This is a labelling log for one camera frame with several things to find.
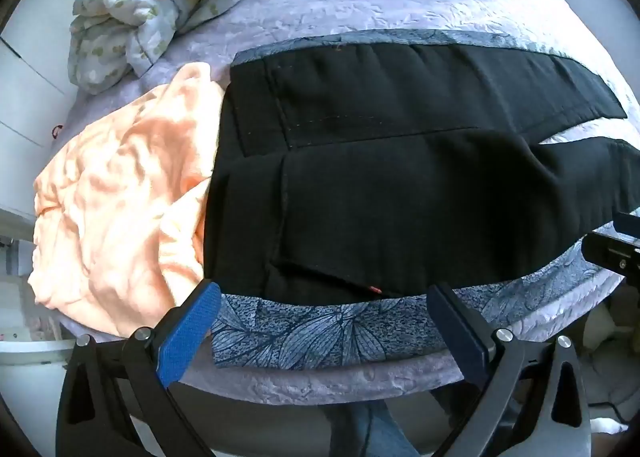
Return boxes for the lavender embossed bed cover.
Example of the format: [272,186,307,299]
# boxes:
[60,0,639,406]

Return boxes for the white wardrobe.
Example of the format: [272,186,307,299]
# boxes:
[1,0,77,220]

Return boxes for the peach orange garment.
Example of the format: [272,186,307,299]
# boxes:
[28,62,224,337]

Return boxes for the person's blue jeans leg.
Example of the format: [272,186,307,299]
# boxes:
[320,401,420,457]

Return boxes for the black pants with patterned lining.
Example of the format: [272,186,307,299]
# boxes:
[204,29,639,370]

